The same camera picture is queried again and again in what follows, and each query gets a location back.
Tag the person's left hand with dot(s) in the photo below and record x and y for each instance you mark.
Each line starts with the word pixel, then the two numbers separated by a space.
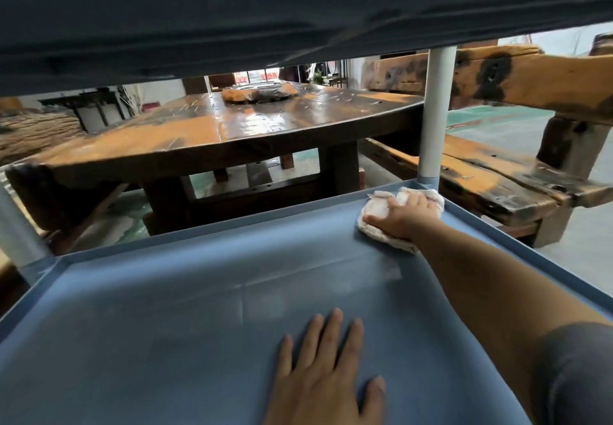
pixel 321 386

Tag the person's right hand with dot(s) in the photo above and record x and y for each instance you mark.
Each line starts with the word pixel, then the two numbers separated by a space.
pixel 407 219

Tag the white cleaning cloth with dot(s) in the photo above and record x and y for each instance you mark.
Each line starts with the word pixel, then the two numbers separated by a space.
pixel 376 207

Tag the blue plastic cart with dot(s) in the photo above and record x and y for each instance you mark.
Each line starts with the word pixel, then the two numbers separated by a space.
pixel 167 334

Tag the person's right forearm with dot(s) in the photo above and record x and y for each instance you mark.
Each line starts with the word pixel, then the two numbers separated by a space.
pixel 488 290

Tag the rustic wooden bench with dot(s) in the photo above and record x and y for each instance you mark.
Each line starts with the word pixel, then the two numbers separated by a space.
pixel 503 171
pixel 38 137

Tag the dark wooden slab tray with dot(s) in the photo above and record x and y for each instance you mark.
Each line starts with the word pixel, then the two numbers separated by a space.
pixel 258 92

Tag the rustic wooden table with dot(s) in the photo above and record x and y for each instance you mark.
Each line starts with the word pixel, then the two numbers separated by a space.
pixel 215 137

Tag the gray shirt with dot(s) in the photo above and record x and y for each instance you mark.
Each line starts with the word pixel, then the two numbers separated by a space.
pixel 579 377

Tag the dark console table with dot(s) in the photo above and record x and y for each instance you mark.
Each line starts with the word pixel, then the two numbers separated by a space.
pixel 91 101

